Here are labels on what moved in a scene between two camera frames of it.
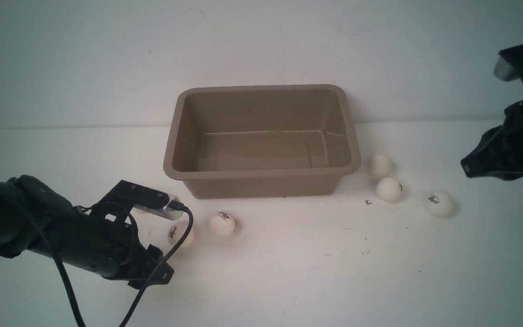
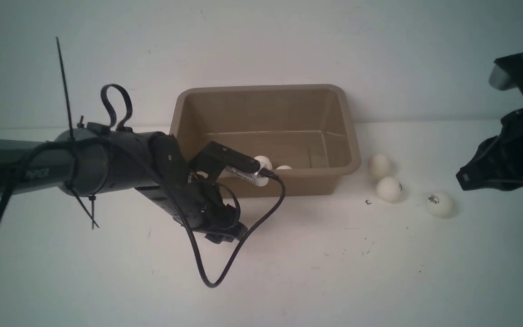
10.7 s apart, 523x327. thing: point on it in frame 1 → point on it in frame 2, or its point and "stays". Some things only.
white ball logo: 439,205 stays
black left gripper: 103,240 → 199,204
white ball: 378,165 stays
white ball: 388,189 stays
